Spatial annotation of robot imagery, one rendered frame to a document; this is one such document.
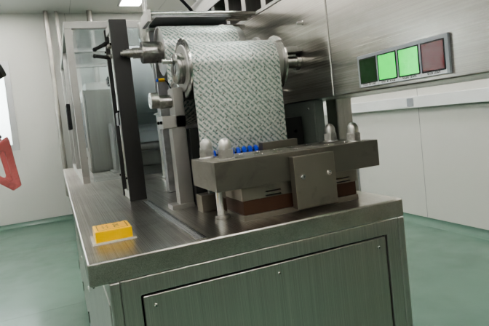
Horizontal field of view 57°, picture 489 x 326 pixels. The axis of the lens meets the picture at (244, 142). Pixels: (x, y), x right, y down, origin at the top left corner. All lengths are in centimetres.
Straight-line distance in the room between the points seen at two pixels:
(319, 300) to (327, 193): 22
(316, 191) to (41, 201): 587
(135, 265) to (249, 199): 27
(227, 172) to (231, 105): 26
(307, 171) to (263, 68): 33
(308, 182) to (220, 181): 19
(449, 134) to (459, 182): 40
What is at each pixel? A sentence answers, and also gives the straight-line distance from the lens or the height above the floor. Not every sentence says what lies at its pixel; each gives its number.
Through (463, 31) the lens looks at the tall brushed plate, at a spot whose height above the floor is 121.
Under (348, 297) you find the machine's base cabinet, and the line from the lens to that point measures 101.
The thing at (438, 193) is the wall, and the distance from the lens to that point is 423.
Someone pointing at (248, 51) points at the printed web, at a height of 128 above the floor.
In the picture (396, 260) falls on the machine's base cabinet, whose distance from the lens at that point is 106.
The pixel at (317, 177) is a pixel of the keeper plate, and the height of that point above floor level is 97.
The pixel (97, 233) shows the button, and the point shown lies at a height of 92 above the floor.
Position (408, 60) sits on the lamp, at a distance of 92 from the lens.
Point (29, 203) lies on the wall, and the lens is 665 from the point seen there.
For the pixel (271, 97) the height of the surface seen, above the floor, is 116.
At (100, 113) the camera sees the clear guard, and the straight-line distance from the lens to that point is 207.
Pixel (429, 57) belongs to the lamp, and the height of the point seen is 118.
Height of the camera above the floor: 111
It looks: 3 degrees down
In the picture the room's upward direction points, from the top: 6 degrees counter-clockwise
